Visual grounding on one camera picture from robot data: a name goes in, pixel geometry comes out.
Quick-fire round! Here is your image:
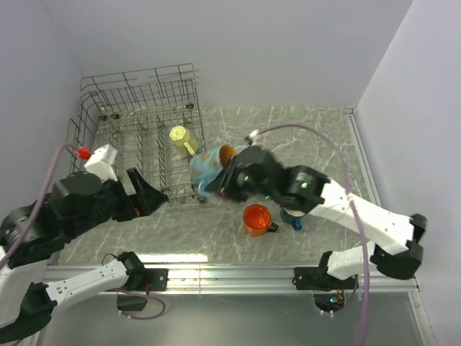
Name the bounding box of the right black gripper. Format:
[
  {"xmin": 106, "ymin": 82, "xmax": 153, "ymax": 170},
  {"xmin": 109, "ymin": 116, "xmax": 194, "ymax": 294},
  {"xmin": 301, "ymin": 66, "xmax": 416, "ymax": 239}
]
[{"xmin": 205, "ymin": 153, "xmax": 274, "ymax": 202}]

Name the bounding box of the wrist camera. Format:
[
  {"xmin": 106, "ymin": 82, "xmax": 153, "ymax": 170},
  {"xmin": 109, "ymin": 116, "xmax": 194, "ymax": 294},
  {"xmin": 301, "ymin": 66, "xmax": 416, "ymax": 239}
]
[
  {"xmin": 76, "ymin": 144, "xmax": 118, "ymax": 182},
  {"xmin": 245, "ymin": 130, "xmax": 261, "ymax": 146}
]

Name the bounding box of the light blue yellow-inside mug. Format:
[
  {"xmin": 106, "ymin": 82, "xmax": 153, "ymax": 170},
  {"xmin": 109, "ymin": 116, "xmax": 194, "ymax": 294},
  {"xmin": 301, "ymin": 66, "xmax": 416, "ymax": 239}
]
[{"xmin": 189, "ymin": 145, "xmax": 237, "ymax": 198}]

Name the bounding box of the aluminium mounting rail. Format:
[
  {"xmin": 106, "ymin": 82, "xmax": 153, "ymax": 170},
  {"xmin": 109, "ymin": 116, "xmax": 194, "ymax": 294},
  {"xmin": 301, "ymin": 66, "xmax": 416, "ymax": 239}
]
[{"xmin": 43, "ymin": 262, "xmax": 419, "ymax": 296}]

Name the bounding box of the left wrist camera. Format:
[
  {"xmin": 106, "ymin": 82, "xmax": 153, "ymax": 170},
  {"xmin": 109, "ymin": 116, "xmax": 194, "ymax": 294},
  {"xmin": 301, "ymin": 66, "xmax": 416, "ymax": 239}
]
[{"xmin": 76, "ymin": 144, "xmax": 118, "ymax": 182}]

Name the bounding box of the grey wire dish rack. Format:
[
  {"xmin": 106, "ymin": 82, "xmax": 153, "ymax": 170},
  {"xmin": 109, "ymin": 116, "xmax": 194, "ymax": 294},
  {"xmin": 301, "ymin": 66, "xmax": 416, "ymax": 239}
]
[{"xmin": 66, "ymin": 63, "xmax": 205, "ymax": 203}]

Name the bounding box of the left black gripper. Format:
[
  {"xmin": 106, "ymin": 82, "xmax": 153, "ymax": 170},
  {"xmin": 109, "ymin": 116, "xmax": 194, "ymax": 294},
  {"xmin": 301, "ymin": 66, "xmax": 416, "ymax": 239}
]
[{"xmin": 68, "ymin": 165, "xmax": 170, "ymax": 238}]

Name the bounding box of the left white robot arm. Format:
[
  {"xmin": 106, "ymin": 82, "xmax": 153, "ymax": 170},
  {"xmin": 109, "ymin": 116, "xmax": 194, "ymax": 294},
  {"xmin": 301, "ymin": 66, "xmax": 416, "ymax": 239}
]
[{"xmin": 1, "ymin": 168, "xmax": 168, "ymax": 343}]

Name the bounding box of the dark blue white-inside mug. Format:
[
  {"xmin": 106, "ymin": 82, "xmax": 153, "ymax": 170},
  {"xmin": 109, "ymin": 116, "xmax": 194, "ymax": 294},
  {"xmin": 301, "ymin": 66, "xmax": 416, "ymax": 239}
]
[{"xmin": 280, "ymin": 208, "xmax": 305, "ymax": 231}]

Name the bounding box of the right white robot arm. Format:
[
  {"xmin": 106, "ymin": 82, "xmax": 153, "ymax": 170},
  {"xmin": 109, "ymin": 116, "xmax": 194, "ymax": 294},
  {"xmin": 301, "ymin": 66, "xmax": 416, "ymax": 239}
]
[{"xmin": 205, "ymin": 146, "xmax": 426, "ymax": 291}]

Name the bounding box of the orange enamel mug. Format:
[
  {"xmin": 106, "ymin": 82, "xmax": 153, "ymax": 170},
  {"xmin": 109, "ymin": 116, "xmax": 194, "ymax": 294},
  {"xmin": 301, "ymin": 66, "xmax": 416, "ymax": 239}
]
[{"xmin": 243, "ymin": 204, "xmax": 279, "ymax": 237}]

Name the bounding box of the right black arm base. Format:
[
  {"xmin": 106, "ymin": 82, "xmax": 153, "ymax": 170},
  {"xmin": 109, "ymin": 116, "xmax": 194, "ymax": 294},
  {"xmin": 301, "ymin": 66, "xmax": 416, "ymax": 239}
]
[{"xmin": 292, "ymin": 267, "xmax": 359, "ymax": 292}]

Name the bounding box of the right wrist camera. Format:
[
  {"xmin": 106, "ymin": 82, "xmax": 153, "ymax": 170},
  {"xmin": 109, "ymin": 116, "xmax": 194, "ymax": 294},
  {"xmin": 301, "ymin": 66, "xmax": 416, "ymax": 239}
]
[{"xmin": 245, "ymin": 130, "xmax": 261, "ymax": 146}]

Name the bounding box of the pale yellow mug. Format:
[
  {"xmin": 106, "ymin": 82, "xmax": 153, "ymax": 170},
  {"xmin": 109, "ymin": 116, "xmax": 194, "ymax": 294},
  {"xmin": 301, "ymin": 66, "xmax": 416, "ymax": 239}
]
[{"xmin": 169, "ymin": 125, "xmax": 199, "ymax": 157}]

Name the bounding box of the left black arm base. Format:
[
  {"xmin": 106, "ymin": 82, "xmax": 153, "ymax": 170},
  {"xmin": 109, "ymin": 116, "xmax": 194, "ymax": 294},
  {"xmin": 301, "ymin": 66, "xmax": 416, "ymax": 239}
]
[{"xmin": 140, "ymin": 268, "xmax": 169, "ymax": 292}]

